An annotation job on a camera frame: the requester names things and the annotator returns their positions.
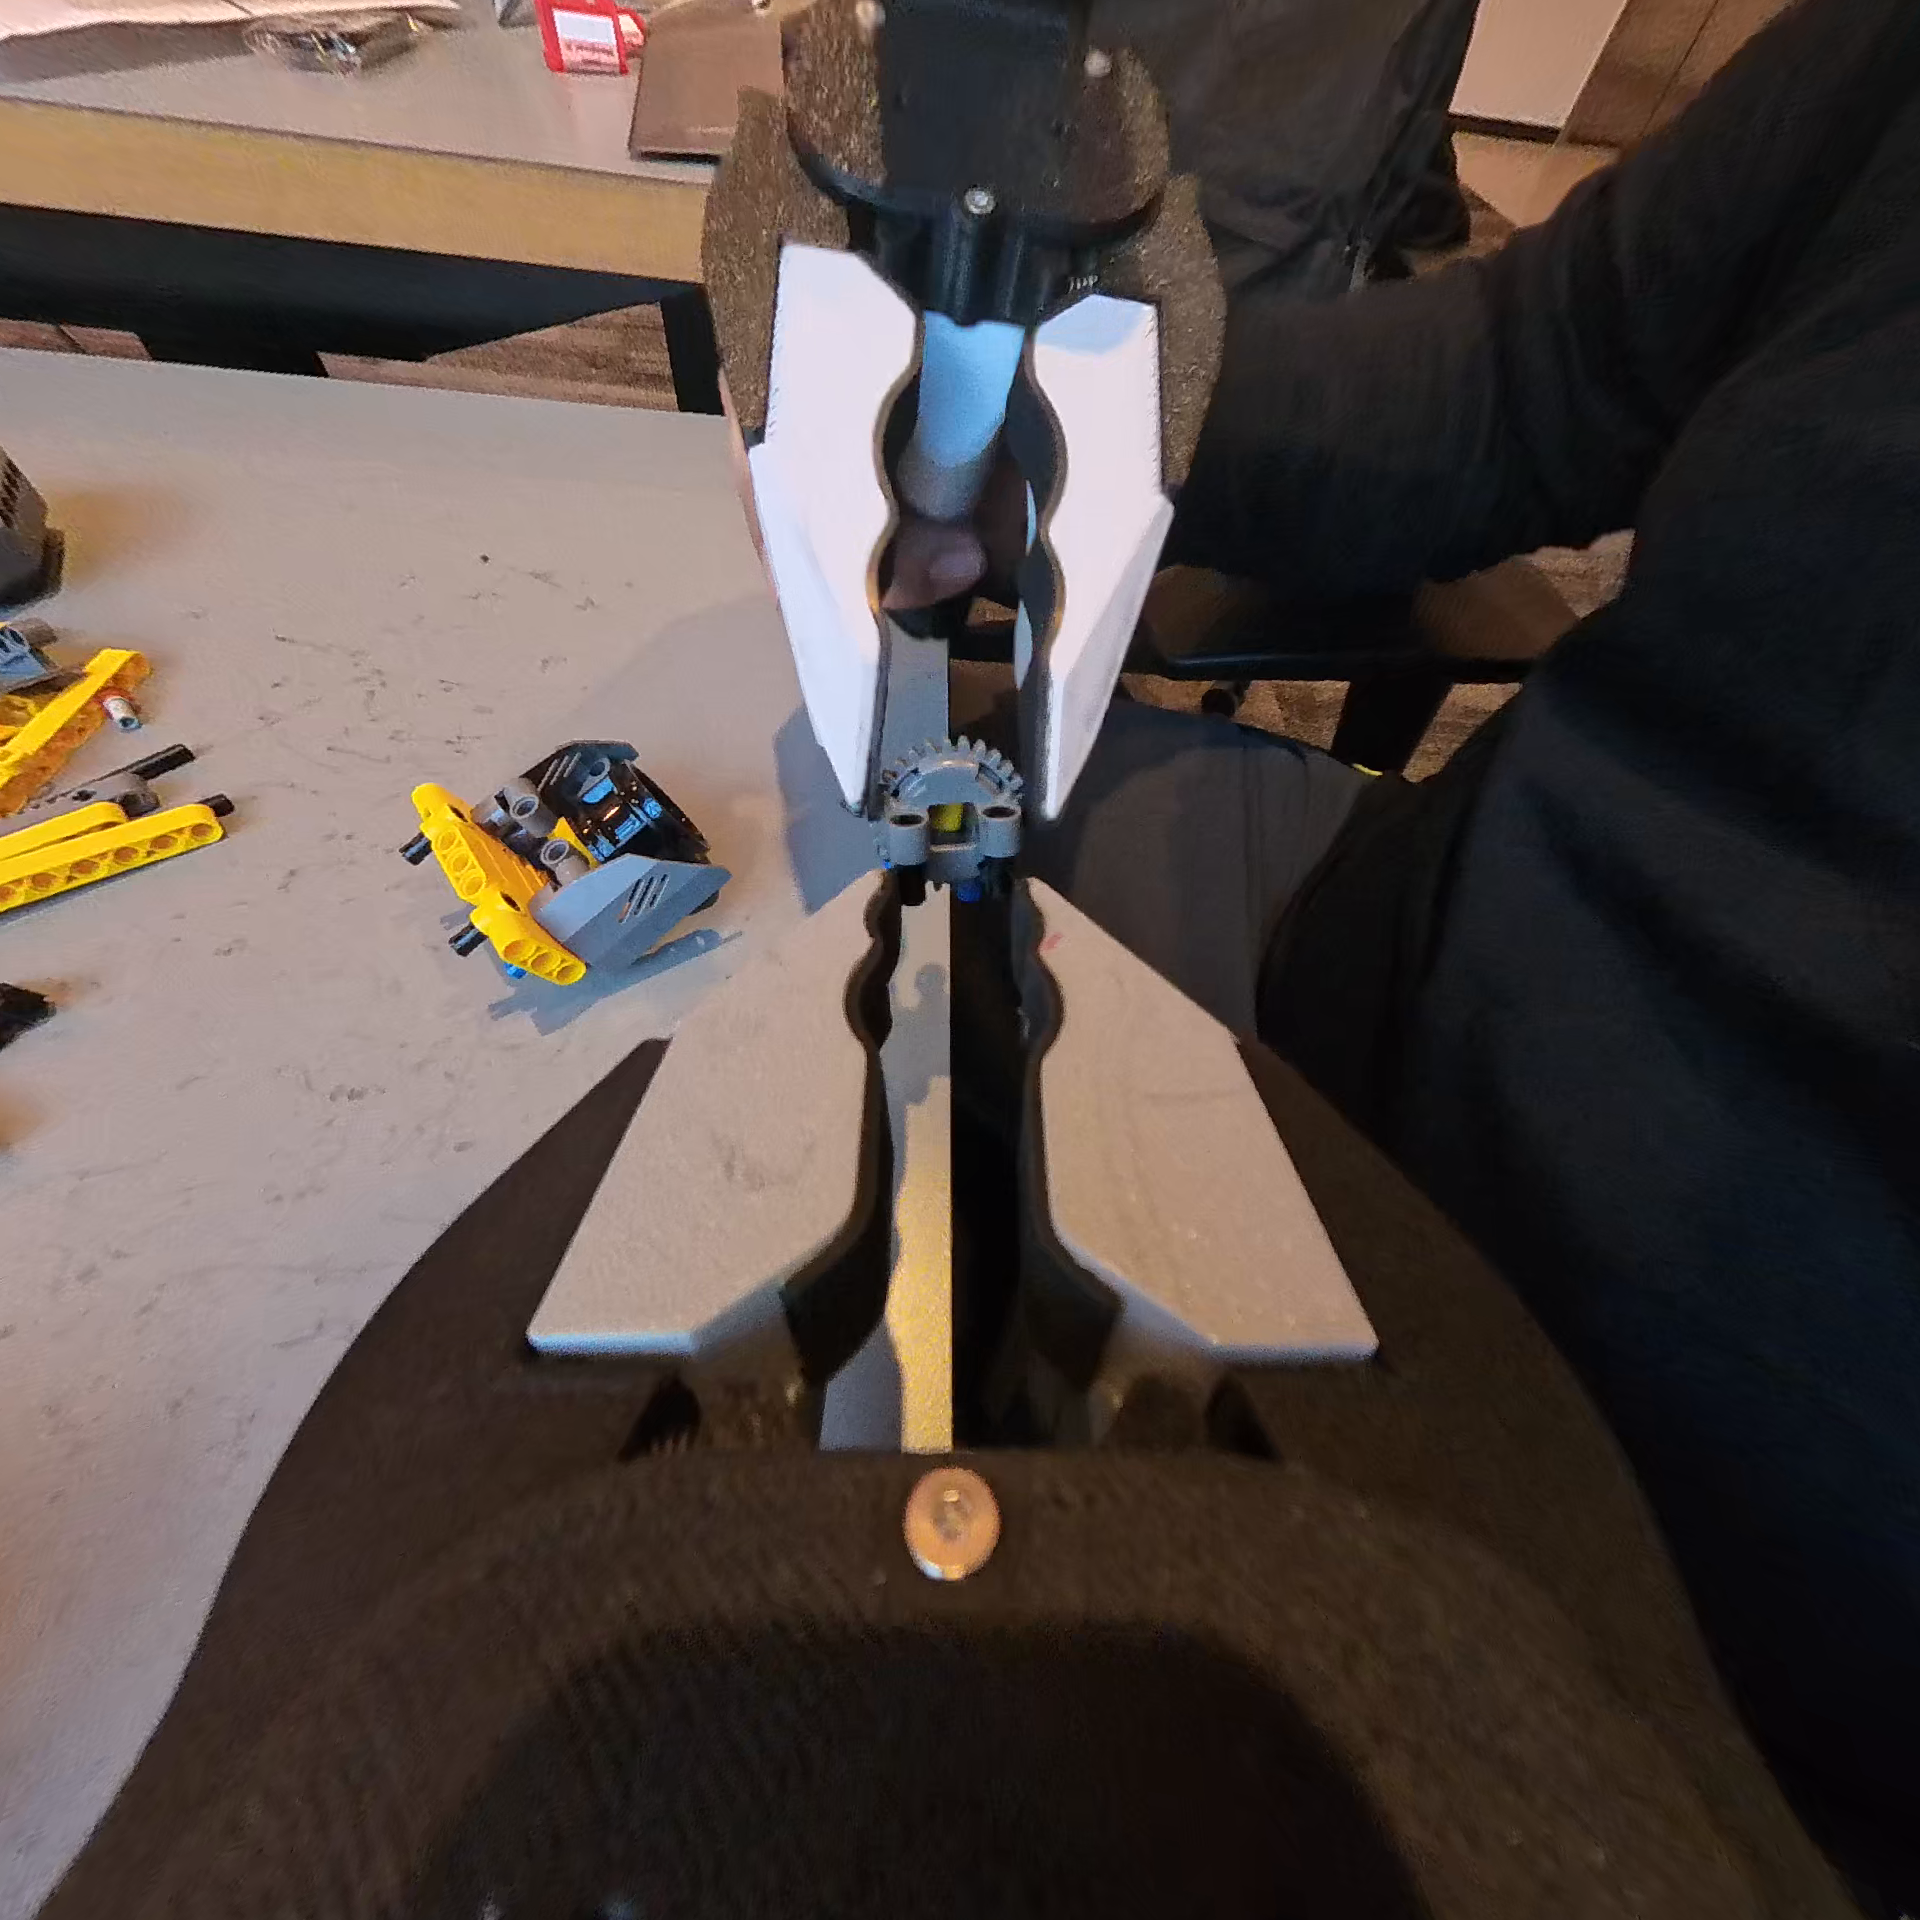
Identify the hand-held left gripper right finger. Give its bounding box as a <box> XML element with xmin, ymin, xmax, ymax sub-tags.
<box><xmin>1001</xmin><ymin>878</ymin><xmax>1382</xmax><ymax>1427</ymax></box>

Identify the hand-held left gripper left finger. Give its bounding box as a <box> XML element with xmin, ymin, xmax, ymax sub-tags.
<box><xmin>526</xmin><ymin>878</ymin><xmax>902</xmax><ymax>1404</ymax></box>

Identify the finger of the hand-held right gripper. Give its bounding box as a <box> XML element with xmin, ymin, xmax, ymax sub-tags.
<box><xmin>741</xmin><ymin>243</ymin><xmax>924</xmax><ymax>821</ymax></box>
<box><xmin>1006</xmin><ymin>296</ymin><xmax>1178</xmax><ymax>821</ymax></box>

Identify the grey gear building piece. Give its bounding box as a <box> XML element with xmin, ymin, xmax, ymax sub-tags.
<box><xmin>876</xmin><ymin>731</ymin><xmax>1030</xmax><ymax>906</ymax></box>

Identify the person's right forearm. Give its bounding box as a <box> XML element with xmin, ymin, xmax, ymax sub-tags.
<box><xmin>1161</xmin><ymin>0</ymin><xmax>1920</xmax><ymax>593</ymax></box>

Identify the grey desk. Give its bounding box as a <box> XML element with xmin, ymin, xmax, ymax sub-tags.
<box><xmin>0</xmin><ymin>347</ymin><xmax>957</xmax><ymax>1920</ymax></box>

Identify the person's right hand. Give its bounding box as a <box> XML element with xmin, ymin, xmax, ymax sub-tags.
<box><xmin>883</xmin><ymin>509</ymin><xmax>994</xmax><ymax>614</ymax></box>

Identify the dark notebook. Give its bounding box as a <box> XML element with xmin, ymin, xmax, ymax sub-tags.
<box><xmin>628</xmin><ymin>0</ymin><xmax>789</xmax><ymax>164</ymax></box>

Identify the person's grey trouser leg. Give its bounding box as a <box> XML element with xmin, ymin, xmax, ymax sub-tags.
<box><xmin>961</xmin><ymin>697</ymin><xmax>1370</xmax><ymax>1052</ymax></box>

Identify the black chair base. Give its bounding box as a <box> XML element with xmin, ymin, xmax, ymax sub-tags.
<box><xmin>1118</xmin><ymin>572</ymin><xmax>1562</xmax><ymax>774</ymax></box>

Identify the yellow black toy cab assembly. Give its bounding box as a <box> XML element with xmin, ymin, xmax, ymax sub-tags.
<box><xmin>402</xmin><ymin>740</ymin><xmax>735</xmax><ymax>990</ymax></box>

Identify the red box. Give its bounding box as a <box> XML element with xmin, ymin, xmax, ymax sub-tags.
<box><xmin>534</xmin><ymin>0</ymin><xmax>650</xmax><ymax>79</ymax></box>

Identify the person's black jacket torso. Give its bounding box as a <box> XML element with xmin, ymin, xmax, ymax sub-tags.
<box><xmin>1257</xmin><ymin>346</ymin><xmax>1920</xmax><ymax>1920</ymax></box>

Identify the grey wood-edged table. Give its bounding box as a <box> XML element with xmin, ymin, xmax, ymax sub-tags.
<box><xmin>0</xmin><ymin>0</ymin><xmax>789</xmax><ymax>414</ymax></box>

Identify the long yellow holed beam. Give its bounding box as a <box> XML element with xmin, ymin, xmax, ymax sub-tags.
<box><xmin>0</xmin><ymin>794</ymin><xmax>239</xmax><ymax>916</ymax></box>

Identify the dark grey axle piece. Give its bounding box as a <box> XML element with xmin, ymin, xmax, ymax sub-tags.
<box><xmin>60</xmin><ymin>741</ymin><xmax>200</xmax><ymax>811</ymax></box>

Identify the yellow beam assembly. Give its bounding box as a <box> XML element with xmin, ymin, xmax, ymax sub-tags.
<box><xmin>0</xmin><ymin>644</ymin><xmax>155</xmax><ymax>820</ymax></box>

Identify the black toy part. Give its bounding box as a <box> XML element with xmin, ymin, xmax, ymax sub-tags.
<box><xmin>0</xmin><ymin>448</ymin><xmax>68</xmax><ymax>605</ymax></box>

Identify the dark cable bundle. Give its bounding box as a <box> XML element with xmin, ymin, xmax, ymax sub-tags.
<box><xmin>240</xmin><ymin>12</ymin><xmax>422</xmax><ymax>79</ymax></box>

